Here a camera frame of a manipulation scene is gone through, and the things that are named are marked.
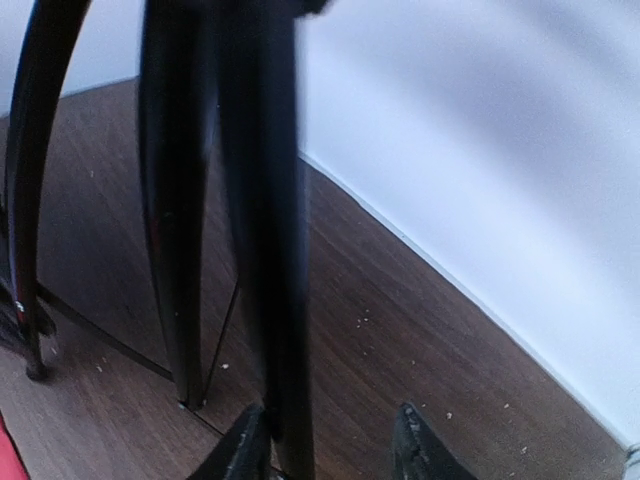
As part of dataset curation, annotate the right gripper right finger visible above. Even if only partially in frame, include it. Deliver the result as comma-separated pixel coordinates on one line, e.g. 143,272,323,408
391,402,475,480

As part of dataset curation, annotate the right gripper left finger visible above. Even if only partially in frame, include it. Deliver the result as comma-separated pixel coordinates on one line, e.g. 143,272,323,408
197,404,271,480

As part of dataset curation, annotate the red sheet music page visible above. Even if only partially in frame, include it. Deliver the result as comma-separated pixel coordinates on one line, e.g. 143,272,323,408
0,415,31,480

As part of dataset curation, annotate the black music stand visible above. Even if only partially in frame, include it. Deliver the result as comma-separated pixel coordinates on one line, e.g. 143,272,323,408
1,1,324,479

